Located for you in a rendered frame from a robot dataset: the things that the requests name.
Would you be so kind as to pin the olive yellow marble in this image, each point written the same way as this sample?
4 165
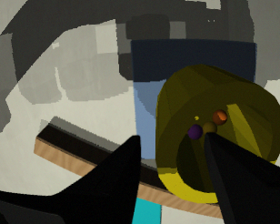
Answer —
210 126

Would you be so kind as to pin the dark purple marble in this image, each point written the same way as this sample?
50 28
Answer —
195 131

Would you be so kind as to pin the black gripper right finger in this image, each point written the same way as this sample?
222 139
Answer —
247 187

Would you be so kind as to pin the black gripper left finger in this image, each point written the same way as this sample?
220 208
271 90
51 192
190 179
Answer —
106 195

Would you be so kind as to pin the brown wooden bar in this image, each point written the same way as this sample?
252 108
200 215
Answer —
79 157

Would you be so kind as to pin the dark yellow cup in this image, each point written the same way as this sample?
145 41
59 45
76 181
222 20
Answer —
190 96

